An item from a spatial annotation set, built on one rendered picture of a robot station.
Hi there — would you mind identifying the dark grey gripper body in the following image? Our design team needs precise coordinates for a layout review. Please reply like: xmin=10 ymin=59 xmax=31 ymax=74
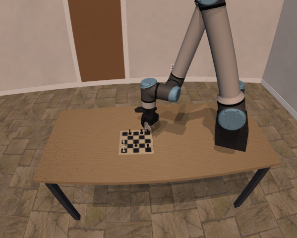
xmin=141 ymin=107 xmax=159 ymax=126

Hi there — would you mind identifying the black and tan chessboard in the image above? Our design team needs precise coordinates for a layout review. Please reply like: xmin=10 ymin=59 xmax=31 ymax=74
xmin=119 ymin=130 xmax=154 ymax=155

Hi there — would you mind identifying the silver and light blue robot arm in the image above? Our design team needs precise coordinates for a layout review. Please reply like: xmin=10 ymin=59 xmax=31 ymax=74
xmin=134 ymin=0 xmax=246 ymax=130

